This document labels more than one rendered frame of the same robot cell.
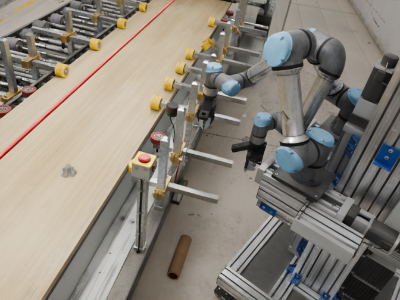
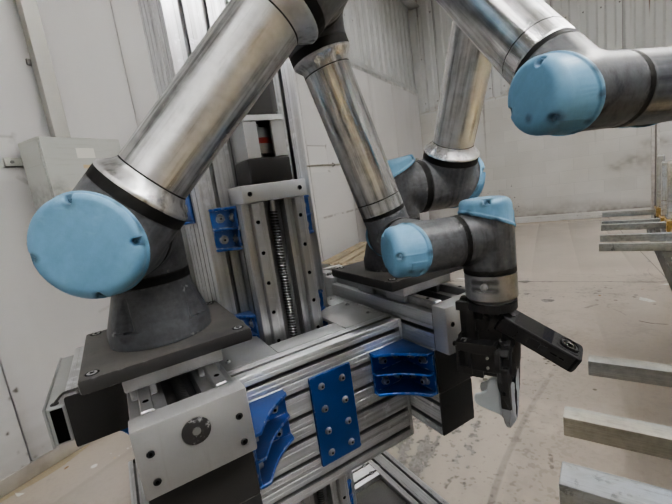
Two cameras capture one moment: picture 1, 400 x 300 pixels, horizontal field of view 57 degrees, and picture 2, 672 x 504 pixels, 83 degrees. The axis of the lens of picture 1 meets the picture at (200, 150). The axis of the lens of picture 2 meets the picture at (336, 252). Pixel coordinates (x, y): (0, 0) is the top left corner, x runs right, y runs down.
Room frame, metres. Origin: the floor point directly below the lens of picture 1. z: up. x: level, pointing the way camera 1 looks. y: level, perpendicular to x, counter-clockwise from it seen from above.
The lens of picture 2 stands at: (2.08, -0.20, 1.23)
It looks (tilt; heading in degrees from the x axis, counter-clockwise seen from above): 10 degrees down; 208
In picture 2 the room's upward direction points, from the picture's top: 8 degrees counter-clockwise
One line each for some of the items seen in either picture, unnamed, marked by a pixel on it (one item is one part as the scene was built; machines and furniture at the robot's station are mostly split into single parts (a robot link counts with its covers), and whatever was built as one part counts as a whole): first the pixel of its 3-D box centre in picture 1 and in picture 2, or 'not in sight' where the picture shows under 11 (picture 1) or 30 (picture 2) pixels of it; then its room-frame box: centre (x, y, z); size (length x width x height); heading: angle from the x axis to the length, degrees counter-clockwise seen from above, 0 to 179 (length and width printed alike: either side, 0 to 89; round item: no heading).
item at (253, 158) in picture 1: (255, 150); (489, 335); (1.48, -0.28, 0.97); 0.09 x 0.08 x 0.12; 82
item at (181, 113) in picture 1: (177, 146); not in sight; (1.49, 0.12, 0.90); 0.04 x 0.04 x 0.48; 82
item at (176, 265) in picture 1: (180, 256); not in sight; (1.44, 0.01, 0.04); 0.30 x 0.08 x 0.08; 172
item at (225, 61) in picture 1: (222, 60); not in sight; (2.52, -0.05, 0.95); 0.50 x 0.04 x 0.04; 82
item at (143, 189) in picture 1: (141, 214); not in sight; (0.99, 0.19, 0.93); 0.05 x 0.05 x 0.45; 82
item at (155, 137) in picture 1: (157, 143); not in sight; (1.55, 0.23, 0.85); 0.08 x 0.08 x 0.11
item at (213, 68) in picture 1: (213, 75); not in sight; (1.59, 0.00, 1.29); 0.09 x 0.08 x 0.11; 43
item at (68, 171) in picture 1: (69, 169); not in sight; (1.18, 0.57, 0.91); 0.09 x 0.07 x 0.02; 16
